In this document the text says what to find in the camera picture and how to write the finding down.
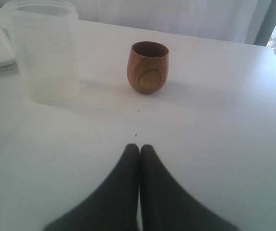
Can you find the small brown wooden cup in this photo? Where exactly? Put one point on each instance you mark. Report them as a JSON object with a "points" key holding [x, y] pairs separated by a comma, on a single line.
{"points": [[148, 66]]}

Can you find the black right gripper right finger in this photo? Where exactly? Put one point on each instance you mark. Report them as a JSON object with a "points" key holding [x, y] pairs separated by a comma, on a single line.
{"points": [[167, 206]]}

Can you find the translucent plastic measuring cup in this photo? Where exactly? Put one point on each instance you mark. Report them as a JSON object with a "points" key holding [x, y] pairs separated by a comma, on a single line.
{"points": [[44, 36]]}

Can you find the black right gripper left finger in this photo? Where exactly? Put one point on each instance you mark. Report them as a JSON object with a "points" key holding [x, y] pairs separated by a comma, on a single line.
{"points": [[113, 205]]}

